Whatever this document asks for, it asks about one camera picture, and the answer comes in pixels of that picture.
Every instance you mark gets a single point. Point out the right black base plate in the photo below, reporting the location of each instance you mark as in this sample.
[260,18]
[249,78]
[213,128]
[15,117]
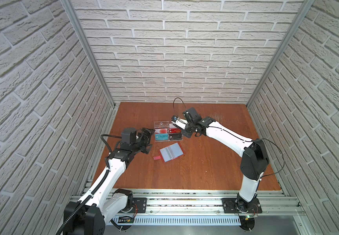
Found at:
[234,205]

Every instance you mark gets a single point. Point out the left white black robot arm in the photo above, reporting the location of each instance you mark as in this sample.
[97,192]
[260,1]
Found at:
[94,210]

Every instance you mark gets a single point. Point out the black cards in organizer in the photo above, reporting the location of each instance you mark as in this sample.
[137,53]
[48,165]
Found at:
[175,136]

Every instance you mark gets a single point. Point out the white red-dot card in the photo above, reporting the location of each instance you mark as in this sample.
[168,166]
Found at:
[161,131]

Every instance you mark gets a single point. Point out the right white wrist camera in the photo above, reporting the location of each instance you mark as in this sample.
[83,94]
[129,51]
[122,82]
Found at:
[179,121]

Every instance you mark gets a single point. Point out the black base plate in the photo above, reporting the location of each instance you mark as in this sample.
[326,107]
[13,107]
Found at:
[234,205]
[136,205]

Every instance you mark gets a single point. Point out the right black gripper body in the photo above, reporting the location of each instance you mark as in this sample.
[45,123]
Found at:
[189,130]

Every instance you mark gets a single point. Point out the teal card in organizer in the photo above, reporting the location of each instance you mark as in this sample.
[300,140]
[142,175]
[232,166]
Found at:
[161,137]

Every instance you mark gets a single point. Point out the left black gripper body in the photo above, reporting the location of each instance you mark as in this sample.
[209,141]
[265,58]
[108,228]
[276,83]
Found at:
[144,141]

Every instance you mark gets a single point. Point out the red leather card holder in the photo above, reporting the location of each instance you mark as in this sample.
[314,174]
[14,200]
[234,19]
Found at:
[170,152]

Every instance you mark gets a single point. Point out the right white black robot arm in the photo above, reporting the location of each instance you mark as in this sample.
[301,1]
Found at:
[253,153]

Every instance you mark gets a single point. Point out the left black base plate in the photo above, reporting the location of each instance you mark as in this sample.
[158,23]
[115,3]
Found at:
[136,205]

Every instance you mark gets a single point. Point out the clear acrylic card organizer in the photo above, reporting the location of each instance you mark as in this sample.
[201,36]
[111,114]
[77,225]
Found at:
[164,124]

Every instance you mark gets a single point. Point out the aluminium mounting rail frame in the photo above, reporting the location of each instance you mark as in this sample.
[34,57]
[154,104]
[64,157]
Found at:
[215,208]

